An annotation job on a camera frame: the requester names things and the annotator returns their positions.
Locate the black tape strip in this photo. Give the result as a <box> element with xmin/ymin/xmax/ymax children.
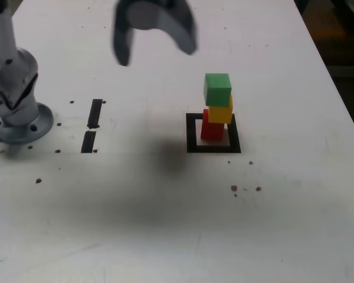
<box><xmin>80</xmin><ymin>98</ymin><xmax>103</xmax><ymax>154</ymax></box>

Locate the red cube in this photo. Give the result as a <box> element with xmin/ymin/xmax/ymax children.
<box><xmin>200</xmin><ymin>108</ymin><xmax>225</xmax><ymax>141</ymax></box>

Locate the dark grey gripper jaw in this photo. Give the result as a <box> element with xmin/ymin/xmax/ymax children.
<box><xmin>111</xmin><ymin>0</ymin><xmax>136</xmax><ymax>67</ymax></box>

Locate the green cube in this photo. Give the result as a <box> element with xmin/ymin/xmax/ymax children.
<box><xmin>202</xmin><ymin>73</ymin><xmax>232</xmax><ymax>107</ymax></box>

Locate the yellow cube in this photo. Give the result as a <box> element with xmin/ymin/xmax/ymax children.
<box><xmin>208</xmin><ymin>94</ymin><xmax>234</xmax><ymax>124</ymax></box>

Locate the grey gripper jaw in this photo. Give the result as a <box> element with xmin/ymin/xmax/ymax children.
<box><xmin>128</xmin><ymin>0</ymin><xmax>199</xmax><ymax>56</ymax></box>

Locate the black tape square outline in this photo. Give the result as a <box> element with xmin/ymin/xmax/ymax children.
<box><xmin>185</xmin><ymin>113</ymin><xmax>242</xmax><ymax>154</ymax></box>

